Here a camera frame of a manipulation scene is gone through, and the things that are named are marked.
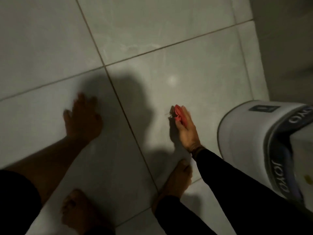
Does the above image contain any person's right hand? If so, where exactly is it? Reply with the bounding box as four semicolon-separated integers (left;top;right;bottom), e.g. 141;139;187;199
175;106;205;153

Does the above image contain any person's left hand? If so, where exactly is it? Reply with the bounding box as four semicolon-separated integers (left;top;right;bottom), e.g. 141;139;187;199
63;92;104;145

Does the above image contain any person's right foot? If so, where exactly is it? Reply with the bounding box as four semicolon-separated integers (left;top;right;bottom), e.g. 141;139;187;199
152;159;194;213

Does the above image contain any person's foot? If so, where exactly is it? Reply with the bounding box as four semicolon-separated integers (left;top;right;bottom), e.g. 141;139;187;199
152;159;194;213
61;189;108;235

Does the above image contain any person's left foot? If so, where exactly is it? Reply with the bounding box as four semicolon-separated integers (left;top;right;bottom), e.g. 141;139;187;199
61;189;108;235

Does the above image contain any person's right forearm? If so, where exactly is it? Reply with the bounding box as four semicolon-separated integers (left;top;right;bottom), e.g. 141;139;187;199
195;148;313;235

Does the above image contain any dark wristband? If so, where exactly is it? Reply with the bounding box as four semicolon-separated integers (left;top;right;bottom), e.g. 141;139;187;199
190;144;206;160

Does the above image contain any black rolled shirt sleeve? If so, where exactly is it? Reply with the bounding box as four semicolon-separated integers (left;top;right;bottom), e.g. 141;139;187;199
0;169;42;235

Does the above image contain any person's left forearm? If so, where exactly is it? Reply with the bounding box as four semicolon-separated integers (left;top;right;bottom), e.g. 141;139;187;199
0;136;89;206

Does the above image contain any small red plastic object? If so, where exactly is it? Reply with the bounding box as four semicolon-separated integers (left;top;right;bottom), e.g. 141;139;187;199
168;104;188;127

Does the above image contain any white plastic bin dark band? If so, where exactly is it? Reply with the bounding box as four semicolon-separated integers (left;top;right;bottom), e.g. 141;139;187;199
217;99;313;214

